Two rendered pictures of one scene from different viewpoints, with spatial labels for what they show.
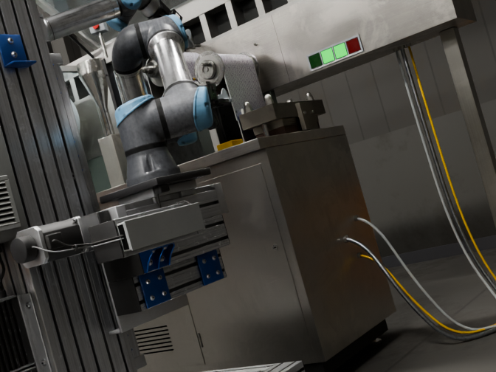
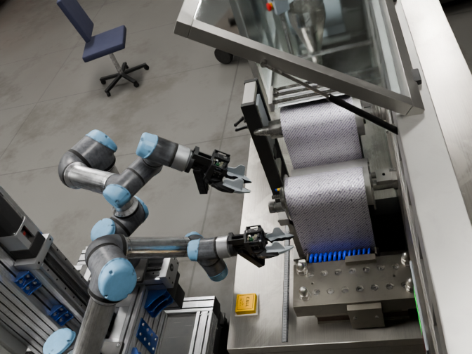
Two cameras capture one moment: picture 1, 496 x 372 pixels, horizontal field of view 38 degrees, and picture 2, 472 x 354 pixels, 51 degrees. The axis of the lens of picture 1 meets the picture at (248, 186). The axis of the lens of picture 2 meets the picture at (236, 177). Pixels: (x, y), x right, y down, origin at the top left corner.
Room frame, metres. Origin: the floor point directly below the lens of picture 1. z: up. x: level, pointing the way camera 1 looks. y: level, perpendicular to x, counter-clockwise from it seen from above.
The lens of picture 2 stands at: (2.51, -1.02, 2.36)
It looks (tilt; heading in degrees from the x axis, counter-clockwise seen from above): 41 degrees down; 77
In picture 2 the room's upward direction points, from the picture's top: 23 degrees counter-clockwise
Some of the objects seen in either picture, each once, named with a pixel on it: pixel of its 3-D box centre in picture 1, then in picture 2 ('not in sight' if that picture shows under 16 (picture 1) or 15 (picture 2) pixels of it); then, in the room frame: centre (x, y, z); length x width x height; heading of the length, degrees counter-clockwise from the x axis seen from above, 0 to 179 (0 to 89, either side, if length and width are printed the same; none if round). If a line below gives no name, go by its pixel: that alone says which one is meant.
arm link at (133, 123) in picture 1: (141, 122); (66, 350); (1.99, 0.24, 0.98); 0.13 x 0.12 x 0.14; 95
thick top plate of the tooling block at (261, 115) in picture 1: (283, 114); (357, 284); (2.92, -0.22, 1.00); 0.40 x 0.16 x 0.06; 145
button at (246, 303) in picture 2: (229, 145); (246, 303); (2.61, 0.02, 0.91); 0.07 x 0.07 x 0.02; 55
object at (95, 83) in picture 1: (110, 133); not in sight; (3.39, 0.55, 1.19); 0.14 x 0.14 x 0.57
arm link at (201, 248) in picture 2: not in sight; (204, 249); (2.59, 0.16, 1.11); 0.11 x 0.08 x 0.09; 145
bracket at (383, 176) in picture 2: not in sight; (385, 175); (3.14, -0.15, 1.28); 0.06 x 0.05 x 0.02; 145
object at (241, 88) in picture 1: (246, 97); (335, 234); (2.95, -0.09, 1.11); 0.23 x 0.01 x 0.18; 145
